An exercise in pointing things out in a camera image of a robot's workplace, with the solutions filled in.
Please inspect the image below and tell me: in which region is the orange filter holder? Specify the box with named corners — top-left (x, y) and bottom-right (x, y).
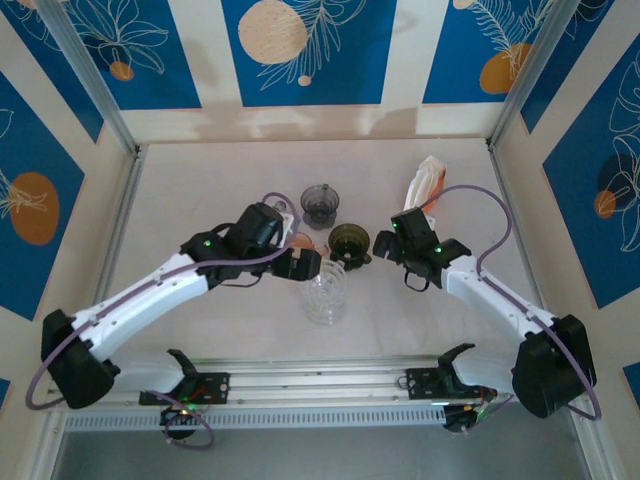
top-left (403, 156), bottom-right (448, 217)

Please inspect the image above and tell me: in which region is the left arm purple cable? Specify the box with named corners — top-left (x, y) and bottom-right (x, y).
top-left (24, 192), bottom-right (302, 451)

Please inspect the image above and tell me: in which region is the clear ribbed coffee dripper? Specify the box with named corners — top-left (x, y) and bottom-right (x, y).
top-left (303, 258), bottom-right (347, 301)

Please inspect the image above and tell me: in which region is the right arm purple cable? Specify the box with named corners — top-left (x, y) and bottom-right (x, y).
top-left (419, 185), bottom-right (601, 434)

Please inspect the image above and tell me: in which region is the aluminium frame post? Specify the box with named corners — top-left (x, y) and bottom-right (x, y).
top-left (37, 0), bottom-right (140, 157)
top-left (487, 0), bottom-right (589, 151)

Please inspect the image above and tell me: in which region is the clear glass server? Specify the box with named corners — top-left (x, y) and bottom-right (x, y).
top-left (301, 287), bottom-right (347, 327)

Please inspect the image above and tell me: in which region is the grey transparent coffee dripper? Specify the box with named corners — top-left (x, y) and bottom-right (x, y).
top-left (299, 183), bottom-right (340, 230)

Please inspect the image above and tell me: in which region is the long aluminium base rail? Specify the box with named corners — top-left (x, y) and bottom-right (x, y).
top-left (42, 353), bottom-right (516, 416)

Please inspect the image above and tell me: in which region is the olive green coffee dripper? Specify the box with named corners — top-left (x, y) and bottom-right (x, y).
top-left (328, 223), bottom-right (374, 271)

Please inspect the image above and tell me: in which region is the orange transparent coffee dripper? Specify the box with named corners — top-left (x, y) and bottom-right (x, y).
top-left (292, 232), bottom-right (329, 257)

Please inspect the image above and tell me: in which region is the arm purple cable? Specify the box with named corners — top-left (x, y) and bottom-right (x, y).
top-left (24, 192), bottom-right (302, 451)
top-left (419, 185), bottom-right (601, 434)

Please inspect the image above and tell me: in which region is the aluminium frame leg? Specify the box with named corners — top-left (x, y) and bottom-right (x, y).
top-left (568, 414), bottom-right (619, 480)
top-left (27, 407), bottom-right (69, 480)

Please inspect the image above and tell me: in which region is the grey slotted cable duct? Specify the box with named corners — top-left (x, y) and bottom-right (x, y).
top-left (63, 405), bottom-right (447, 432)

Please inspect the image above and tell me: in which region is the aluminium side rail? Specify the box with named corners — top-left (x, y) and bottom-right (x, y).
top-left (487, 142), bottom-right (551, 321)
top-left (92, 144), bottom-right (147, 301)

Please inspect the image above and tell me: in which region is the left gripper thin black cable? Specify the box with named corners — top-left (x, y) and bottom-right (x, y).
top-left (218, 273), bottom-right (264, 290)

